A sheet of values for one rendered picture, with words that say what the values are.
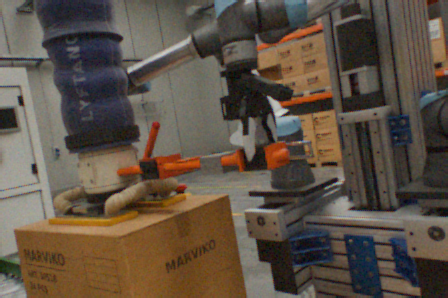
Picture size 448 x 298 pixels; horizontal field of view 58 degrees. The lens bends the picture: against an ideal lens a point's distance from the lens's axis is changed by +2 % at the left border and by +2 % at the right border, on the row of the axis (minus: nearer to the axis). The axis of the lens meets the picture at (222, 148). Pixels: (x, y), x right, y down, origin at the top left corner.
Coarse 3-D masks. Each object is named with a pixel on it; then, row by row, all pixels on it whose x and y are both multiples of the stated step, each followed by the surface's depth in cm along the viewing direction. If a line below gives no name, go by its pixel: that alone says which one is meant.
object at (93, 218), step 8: (72, 208) 124; (104, 208) 115; (56, 216) 127; (64, 216) 124; (72, 216) 121; (80, 216) 118; (88, 216) 115; (96, 216) 112; (104, 216) 110; (112, 216) 109; (120, 216) 109; (128, 216) 110; (136, 216) 112; (64, 224) 121; (72, 224) 118; (80, 224) 115; (88, 224) 112; (96, 224) 109; (104, 224) 107; (112, 224) 106
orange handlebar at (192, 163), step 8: (280, 152) 83; (288, 152) 84; (184, 160) 99; (192, 160) 104; (224, 160) 91; (232, 160) 89; (280, 160) 83; (128, 168) 116; (136, 168) 113; (168, 168) 104; (176, 168) 102; (184, 168) 100; (192, 168) 99
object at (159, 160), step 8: (144, 160) 110; (152, 160) 113; (160, 160) 105; (168, 160) 107; (176, 160) 109; (144, 168) 109; (152, 168) 107; (160, 168) 105; (144, 176) 108; (152, 176) 106; (160, 176) 105; (168, 176) 106
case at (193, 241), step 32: (32, 224) 134; (128, 224) 104; (160, 224) 102; (192, 224) 110; (224, 224) 120; (32, 256) 126; (64, 256) 112; (96, 256) 101; (128, 256) 94; (160, 256) 101; (192, 256) 109; (224, 256) 118; (32, 288) 129; (64, 288) 115; (96, 288) 103; (128, 288) 94; (160, 288) 100; (192, 288) 107; (224, 288) 117
